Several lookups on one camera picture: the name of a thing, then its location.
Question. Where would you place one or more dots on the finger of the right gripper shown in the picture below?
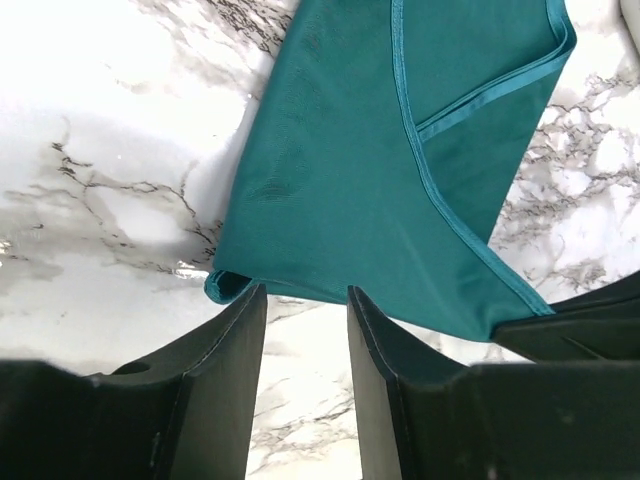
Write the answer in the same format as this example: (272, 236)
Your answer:
(600, 327)

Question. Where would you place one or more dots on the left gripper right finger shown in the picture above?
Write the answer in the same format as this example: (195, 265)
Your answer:
(422, 415)

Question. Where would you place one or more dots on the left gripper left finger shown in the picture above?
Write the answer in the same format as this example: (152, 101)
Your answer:
(184, 411)

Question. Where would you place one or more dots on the teal cloth napkin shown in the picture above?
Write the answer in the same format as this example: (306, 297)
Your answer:
(381, 154)

